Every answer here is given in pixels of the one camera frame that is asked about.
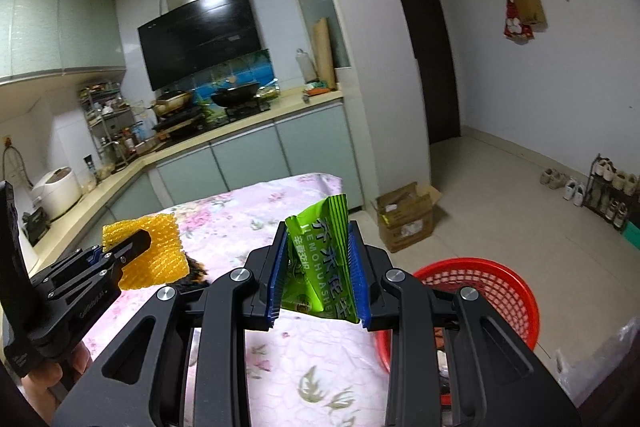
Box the red floral hanging bag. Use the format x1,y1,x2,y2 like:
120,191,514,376
502,0,536,42

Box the white rice cooker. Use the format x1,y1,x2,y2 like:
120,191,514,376
30,167,83,223

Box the small black appliance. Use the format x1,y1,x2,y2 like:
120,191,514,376
22,208,52,244

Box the translucent white plastic bag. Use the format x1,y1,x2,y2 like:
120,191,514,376
554,317,640,405

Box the wooden cutting board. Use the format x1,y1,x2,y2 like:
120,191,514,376
312,17,339,91

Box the large orange foam net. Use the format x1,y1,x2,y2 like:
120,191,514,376
102,214,190,290

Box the golden cooking pot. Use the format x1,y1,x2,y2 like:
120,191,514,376
151,91,194,116

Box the pair of beige shoes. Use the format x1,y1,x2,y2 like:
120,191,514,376
539,167,569,191

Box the pale green wall cabinets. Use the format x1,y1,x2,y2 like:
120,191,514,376
0,0,127,84

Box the pair of white shoes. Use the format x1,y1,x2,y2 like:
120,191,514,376
562,179,587,208

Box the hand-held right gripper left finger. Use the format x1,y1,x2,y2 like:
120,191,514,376
52,219,291,427

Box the kitchen counter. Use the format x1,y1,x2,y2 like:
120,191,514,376
20,89,363,265

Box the metal spice rack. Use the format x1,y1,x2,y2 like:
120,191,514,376
77,82,147,174

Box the metal shoe rack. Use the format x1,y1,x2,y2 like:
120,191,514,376
584,153,640,233

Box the pink floral tablecloth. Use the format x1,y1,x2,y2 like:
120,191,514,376
75,172,396,427

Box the black wok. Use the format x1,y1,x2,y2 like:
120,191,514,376
210,82,262,108

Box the green snack packet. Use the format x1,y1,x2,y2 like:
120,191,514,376
280,194,361,325

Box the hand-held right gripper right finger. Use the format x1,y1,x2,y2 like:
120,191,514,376
348,221,583,427

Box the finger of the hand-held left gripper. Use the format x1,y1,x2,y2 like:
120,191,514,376
30,229,153,304

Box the black range hood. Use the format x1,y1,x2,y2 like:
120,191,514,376
137,0,264,91

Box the dark wooden door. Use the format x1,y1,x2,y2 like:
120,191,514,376
380,0,462,145

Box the red plastic basket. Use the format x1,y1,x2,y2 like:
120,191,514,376
374,258,541,375

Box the person's left hand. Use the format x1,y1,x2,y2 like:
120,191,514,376
20,341,93,427

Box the cardboard box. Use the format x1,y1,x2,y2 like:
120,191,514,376
372,182,443,254

